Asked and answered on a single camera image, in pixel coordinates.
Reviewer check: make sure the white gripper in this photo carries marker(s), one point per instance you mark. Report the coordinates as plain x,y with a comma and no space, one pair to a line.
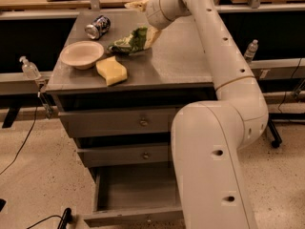
154,13

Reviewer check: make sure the green jalapeno chip bag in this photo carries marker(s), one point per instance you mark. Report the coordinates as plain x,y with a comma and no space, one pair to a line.
136,41

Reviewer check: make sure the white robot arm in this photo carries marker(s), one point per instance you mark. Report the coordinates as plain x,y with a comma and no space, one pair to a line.
207,135

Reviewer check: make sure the grey wooden drawer cabinet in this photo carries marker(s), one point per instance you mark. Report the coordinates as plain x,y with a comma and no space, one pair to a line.
171,74

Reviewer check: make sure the grey top drawer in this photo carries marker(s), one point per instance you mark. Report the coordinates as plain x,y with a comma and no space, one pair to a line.
117,121

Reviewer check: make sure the grey middle drawer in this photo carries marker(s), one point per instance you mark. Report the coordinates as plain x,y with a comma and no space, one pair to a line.
125,155

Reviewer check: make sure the grey open bottom drawer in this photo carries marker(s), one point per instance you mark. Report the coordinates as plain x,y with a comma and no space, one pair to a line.
126,194

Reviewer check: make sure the blue soda can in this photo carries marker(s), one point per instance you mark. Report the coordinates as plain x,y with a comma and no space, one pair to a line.
98,27

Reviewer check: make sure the yellow sponge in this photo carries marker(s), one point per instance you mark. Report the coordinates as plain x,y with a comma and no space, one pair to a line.
111,70

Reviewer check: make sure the beige paper bowl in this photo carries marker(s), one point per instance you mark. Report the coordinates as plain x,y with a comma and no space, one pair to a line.
82,55

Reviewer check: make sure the clear plastic water bottle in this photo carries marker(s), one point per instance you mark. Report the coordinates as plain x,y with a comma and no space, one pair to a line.
251,51

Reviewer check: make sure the clear pump sanitizer bottle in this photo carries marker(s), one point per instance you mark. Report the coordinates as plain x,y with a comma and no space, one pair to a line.
29,69

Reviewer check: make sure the black wheeled stand leg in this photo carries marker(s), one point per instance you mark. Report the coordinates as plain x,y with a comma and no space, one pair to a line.
280,116

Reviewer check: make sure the black object with cable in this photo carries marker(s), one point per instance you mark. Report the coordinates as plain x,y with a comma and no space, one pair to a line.
65,219

